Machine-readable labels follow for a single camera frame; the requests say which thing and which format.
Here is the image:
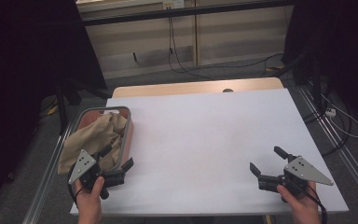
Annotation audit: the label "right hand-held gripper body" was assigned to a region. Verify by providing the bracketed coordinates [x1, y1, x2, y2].
[256, 155, 335, 203]

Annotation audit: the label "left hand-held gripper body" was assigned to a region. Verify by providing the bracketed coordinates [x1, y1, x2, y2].
[68, 148, 127, 201]

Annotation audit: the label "beige shorts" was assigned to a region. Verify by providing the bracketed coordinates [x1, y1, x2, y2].
[57, 112, 130, 175]

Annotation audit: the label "pink basket with grey rim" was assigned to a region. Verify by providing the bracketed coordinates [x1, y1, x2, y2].
[71, 105, 134, 175]

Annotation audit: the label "person's left hand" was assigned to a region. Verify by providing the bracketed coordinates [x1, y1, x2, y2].
[74, 175, 106, 224]

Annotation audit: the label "person's right hand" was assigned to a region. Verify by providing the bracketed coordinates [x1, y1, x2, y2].
[276, 181, 322, 224]

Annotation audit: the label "black metal stand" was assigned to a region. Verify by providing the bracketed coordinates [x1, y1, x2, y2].
[271, 50, 327, 116]
[54, 78, 113, 134]

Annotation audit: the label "white table mat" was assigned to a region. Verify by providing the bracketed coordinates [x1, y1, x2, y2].
[69, 88, 350, 217]

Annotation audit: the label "yellow floor tape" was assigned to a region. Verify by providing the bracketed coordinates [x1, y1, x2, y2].
[45, 104, 60, 117]
[265, 63, 285, 73]

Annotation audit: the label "wooden table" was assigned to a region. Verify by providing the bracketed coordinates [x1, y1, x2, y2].
[111, 77, 285, 99]

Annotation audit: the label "black curtain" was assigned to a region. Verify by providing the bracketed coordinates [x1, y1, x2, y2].
[281, 0, 358, 132]
[0, 0, 108, 216]

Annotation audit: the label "light wooden cabinet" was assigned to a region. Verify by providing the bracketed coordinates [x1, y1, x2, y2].
[76, 0, 295, 80]

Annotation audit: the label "black metal bar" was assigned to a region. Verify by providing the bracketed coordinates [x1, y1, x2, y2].
[80, 0, 295, 27]

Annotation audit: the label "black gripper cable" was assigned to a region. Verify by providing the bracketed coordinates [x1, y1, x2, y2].
[67, 164, 85, 206]
[301, 183, 329, 224]

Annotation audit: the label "aluminium rail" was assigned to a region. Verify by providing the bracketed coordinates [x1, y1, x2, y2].
[21, 120, 78, 224]
[296, 85, 358, 203]

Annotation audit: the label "thick black cable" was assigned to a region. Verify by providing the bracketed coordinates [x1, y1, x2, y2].
[302, 92, 353, 157]

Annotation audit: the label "white cable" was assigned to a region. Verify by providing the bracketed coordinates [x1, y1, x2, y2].
[321, 92, 358, 139]

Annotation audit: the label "thin black cable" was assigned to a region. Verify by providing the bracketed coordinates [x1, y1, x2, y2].
[199, 52, 285, 78]
[167, 7, 213, 81]

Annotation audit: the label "white wall socket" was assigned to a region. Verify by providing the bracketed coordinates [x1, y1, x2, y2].
[162, 0, 186, 9]

